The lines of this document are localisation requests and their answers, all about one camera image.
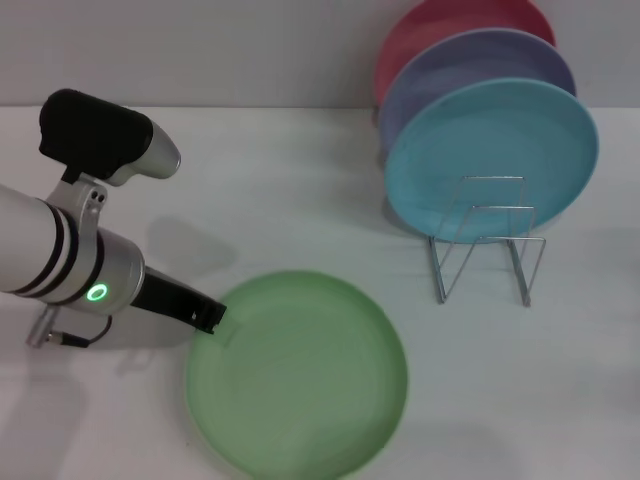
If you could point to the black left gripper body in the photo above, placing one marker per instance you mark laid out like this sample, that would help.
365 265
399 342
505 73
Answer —
165 297

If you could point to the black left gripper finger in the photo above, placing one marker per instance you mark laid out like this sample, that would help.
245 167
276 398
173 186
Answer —
210 315

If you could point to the green plastic plate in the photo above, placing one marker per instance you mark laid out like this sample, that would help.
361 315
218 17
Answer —
300 380

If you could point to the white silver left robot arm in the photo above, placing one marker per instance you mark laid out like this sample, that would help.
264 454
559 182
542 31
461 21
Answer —
50 250

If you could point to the blue plastic plate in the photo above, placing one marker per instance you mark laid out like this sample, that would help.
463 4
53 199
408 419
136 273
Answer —
490 140

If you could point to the pink plastic plate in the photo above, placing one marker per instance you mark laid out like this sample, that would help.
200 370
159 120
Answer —
425 30

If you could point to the purple plastic plate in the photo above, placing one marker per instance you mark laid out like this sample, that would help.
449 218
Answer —
475 65

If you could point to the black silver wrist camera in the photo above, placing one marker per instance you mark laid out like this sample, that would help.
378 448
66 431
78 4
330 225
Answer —
100 135

